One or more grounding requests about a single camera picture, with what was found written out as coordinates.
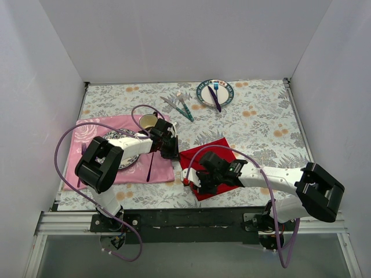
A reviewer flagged red cloth napkin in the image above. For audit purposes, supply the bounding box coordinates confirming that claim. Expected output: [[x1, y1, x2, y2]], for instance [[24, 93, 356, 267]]
[[180, 137, 242, 201]]

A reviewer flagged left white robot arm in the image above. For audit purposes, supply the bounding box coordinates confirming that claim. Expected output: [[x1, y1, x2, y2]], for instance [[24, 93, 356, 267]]
[[75, 119, 179, 232]]

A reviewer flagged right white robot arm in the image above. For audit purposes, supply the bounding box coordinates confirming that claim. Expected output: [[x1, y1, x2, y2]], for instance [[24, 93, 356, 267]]
[[196, 152, 345, 231]]

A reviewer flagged pink floral placemat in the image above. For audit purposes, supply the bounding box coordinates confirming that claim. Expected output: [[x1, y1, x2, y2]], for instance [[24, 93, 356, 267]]
[[66, 115, 174, 190]]

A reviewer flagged cream enamel mug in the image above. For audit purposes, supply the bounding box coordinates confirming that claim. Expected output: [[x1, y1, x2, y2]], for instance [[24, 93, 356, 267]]
[[139, 112, 158, 129]]

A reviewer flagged purple spoon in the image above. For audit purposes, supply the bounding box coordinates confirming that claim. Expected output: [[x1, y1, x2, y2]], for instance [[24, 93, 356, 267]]
[[146, 153, 154, 182]]

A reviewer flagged blue floral plate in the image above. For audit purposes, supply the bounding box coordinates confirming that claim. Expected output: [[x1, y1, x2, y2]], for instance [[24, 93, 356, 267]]
[[103, 129, 139, 171]]

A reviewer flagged purple knife on plate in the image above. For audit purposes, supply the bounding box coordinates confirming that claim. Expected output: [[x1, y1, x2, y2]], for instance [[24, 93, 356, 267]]
[[208, 86, 221, 112]]

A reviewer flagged blue fork on plate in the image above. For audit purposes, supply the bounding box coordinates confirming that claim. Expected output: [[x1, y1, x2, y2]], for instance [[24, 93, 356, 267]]
[[213, 82, 219, 98]]

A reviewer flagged white plate blue rim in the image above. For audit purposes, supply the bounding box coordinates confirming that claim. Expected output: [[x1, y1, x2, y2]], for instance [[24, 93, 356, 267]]
[[196, 79, 235, 108]]

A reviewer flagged purple fork on placemat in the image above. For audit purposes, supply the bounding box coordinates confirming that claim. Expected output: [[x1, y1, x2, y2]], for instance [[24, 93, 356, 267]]
[[77, 142, 87, 189]]

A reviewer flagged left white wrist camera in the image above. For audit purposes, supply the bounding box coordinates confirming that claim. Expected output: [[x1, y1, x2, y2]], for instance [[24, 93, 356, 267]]
[[168, 122, 178, 138]]

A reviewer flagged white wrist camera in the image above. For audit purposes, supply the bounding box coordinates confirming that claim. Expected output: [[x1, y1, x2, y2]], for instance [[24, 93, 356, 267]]
[[180, 168, 201, 190], [168, 122, 178, 138]]

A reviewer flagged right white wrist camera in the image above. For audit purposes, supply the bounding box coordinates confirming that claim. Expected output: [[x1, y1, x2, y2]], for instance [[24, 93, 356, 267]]
[[180, 168, 201, 190]]

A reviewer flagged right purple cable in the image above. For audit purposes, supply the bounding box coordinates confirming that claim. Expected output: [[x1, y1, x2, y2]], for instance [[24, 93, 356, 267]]
[[185, 145, 301, 269]]

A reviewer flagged purple cable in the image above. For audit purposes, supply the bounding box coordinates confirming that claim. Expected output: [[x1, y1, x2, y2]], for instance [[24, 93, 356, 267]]
[[185, 145, 301, 269], [53, 104, 174, 262]]

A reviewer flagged teal handled knife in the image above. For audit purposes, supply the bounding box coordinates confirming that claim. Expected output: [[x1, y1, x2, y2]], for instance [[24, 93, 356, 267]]
[[161, 97, 194, 122]]

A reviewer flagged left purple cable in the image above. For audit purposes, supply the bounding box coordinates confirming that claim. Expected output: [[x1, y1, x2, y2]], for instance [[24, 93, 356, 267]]
[[53, 104, 174, 262]]

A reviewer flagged teal handled fork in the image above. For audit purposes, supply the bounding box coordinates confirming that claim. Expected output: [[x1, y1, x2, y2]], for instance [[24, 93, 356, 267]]
[[176, 90, 191, 118]]

